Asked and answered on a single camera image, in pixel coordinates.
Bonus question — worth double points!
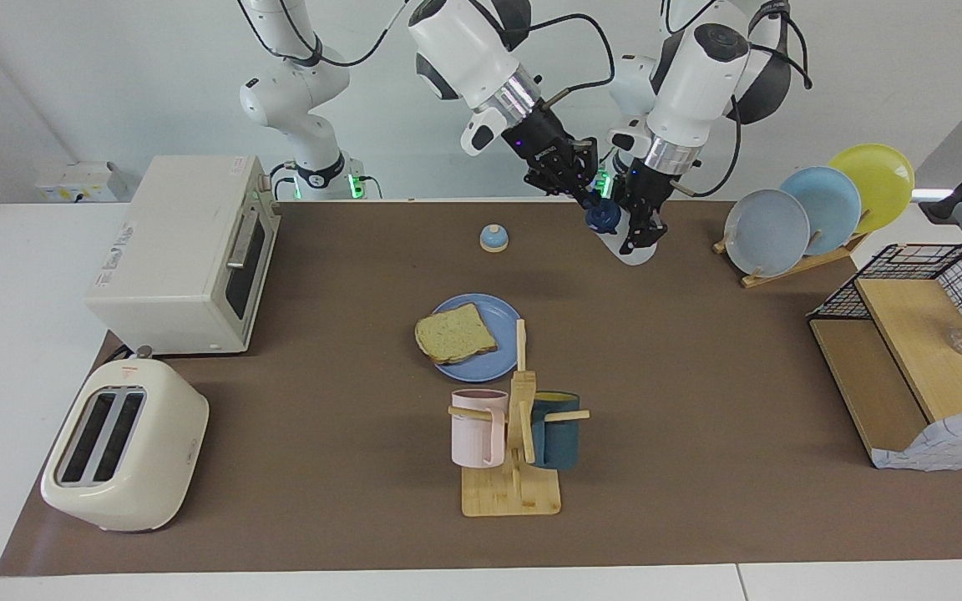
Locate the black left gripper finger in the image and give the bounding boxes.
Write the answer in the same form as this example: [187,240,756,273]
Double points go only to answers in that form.
[633,205,671,256]
[615,196,645,239]

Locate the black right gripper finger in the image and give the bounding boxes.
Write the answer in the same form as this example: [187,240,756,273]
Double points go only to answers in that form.
[569,138,603,210]
[523,154,572,199]

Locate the translucent bottle with blue cap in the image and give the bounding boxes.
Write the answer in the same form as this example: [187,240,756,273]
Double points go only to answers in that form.
[585,200,659,267]

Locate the toasted bread slice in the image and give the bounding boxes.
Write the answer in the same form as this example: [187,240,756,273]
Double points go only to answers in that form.
[414,302,499,365]

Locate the grey-blue plate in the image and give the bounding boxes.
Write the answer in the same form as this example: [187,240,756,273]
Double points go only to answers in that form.
[724,189,811,277]

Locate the blue round plate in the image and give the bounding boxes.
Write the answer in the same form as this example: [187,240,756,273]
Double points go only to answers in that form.
[424,293,524,385]

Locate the light blue plate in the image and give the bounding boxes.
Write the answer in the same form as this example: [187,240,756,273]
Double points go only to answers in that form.
[780,166,863,256]

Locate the yellow plate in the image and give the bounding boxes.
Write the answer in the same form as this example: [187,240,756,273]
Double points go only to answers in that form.
[828,144,916,235]

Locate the wooden dish rack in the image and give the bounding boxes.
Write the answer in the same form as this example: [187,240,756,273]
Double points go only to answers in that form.
[713,209,873,290]

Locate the dark teal mug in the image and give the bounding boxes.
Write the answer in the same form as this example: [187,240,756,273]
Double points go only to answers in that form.
[531,391,582,471]

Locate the pink mug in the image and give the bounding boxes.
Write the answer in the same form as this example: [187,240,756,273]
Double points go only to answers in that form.
[451,389,509,468]

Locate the wooden mug tree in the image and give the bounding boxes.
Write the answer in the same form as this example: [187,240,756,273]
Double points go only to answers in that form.
[448,319,591,518]

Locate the white toaster oven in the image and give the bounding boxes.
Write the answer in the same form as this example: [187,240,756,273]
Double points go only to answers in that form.
[84,154,281,356]

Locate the brown table mat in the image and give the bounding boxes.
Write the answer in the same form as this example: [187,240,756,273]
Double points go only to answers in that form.
[0,200,962,577]

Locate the cream two-slot toaster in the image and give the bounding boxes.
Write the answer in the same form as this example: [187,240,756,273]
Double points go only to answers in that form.
[40,355,210,533]

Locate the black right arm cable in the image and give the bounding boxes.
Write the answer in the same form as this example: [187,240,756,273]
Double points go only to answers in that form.
[239,0,617,105]

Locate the wooden shelf with wire basket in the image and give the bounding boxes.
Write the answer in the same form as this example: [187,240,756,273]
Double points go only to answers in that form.
[807,244,962,471]

